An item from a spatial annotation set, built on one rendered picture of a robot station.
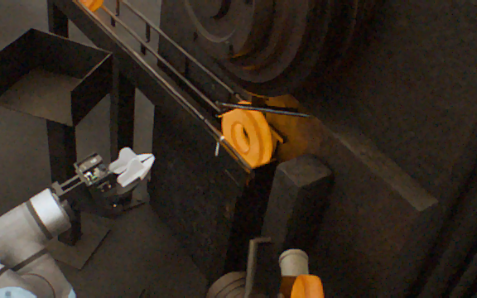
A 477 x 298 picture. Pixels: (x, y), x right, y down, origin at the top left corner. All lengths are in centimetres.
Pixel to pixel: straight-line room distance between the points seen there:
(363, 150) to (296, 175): 14
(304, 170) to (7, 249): 60
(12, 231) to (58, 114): 51
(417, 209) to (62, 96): 101
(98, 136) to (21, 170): 35
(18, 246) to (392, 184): 72
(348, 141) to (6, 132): 165
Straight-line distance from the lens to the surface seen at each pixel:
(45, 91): 173
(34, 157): 242
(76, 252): 206
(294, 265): 119
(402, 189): 115
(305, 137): 130
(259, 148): 132
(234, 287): 134
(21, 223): 120
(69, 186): 121
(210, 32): 118
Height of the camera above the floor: 161
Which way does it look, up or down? 40 degrees down
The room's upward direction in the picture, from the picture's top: 11 degrees clockwise
